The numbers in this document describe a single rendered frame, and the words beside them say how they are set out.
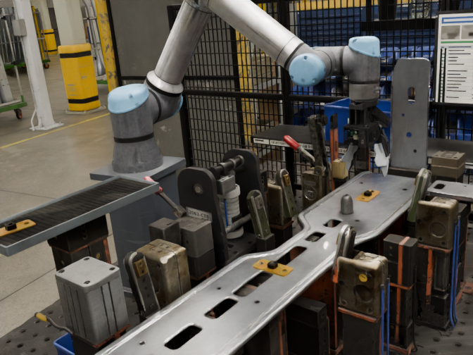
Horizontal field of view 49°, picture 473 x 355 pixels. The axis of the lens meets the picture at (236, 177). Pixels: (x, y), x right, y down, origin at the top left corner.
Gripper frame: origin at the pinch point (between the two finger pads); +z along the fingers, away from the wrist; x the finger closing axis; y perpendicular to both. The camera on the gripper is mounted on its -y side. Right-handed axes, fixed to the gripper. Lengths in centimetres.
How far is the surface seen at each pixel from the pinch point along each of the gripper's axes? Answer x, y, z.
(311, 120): -16.0, 1.8, -12.9
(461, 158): 17.0, -26.6, 1.9
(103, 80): -804, -522, 88
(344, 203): 0.3, 14.2, 4.4
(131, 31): -253, -141, -30
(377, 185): -0.8, -8.7, 7.4
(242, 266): -6, 49, 7
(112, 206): -27, 65, -8
